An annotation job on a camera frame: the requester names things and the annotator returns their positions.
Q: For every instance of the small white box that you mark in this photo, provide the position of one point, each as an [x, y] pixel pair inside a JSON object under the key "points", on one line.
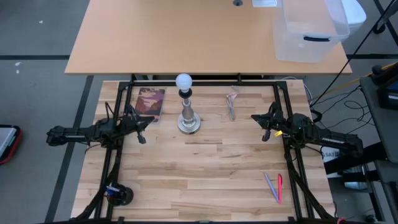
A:
{"points": [[264, 3]]}

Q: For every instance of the white labelled box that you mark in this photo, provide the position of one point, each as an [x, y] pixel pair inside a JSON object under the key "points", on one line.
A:
{"points": [[329, 155]]}

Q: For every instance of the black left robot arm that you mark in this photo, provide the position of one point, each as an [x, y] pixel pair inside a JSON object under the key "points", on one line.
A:
{"points": [[71, 135]]}

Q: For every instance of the grey cart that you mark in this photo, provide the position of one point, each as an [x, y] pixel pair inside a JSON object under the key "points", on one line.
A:
{"points": [[377, 130]]}

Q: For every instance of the black stand foot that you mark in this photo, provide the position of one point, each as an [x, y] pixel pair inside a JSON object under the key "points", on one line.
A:
{"points": [[380, 28]]}

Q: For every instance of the thin black pole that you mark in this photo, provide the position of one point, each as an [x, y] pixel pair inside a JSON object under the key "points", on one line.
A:
{"points": [[354, 53]]}

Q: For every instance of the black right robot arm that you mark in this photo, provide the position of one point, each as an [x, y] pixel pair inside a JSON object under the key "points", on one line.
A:
{"points": [[335, 141]]}

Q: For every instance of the picture cover book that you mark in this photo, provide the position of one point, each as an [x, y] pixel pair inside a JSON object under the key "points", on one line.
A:
{"points": [[149, 102]]}

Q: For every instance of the blue pen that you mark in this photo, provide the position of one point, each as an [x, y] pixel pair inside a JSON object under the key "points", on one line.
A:
{"points": [[112, 189]]}

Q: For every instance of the red edged case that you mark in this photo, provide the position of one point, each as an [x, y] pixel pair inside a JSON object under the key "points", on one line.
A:
{"points": [[9, 144]]}

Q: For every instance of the black aluminium table frame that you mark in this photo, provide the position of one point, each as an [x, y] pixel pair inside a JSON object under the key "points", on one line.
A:
{"points": [[155, 83]]}

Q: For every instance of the metal lamp base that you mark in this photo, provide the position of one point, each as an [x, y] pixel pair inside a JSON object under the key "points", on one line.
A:
{"points": [[188, 124]]}

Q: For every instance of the yellow tag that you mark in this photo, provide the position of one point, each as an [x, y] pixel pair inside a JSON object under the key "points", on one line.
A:
{"points": [[278, 133]]}

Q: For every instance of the white frosted lightbulb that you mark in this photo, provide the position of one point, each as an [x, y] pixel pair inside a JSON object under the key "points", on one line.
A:
{"points": [[183, 81]]}

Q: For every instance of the clear plastic storage bin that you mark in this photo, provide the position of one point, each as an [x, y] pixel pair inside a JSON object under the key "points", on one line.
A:
{"points": [[298, 49]]}

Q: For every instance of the tan wooden desk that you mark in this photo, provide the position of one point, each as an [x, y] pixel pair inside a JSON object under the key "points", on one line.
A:
{"points": [[171, 37]]}

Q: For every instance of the grey desk grommet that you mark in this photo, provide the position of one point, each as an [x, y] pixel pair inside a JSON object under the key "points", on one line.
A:
{"points": [[237, 2]]}

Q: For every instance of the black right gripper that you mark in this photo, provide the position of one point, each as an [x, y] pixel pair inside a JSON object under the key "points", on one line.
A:
{"points": [[280, 124]]}

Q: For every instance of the black round pen cup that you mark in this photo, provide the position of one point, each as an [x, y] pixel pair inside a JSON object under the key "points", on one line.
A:
{"points": [[122, 196]]}

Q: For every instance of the pink pen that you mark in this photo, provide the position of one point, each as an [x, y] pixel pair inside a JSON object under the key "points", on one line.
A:
{"points": [[280, 189]]}

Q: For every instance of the black device on cart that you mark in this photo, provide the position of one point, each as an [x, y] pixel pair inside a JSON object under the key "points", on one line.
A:
{"points": [[388, 96]]}

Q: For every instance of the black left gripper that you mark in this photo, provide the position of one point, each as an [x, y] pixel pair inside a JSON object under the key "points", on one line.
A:
{"points": [[132, 124]]}

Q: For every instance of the grey purple pen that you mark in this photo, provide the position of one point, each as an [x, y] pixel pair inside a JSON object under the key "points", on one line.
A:
{"points": [[271, 186]]}

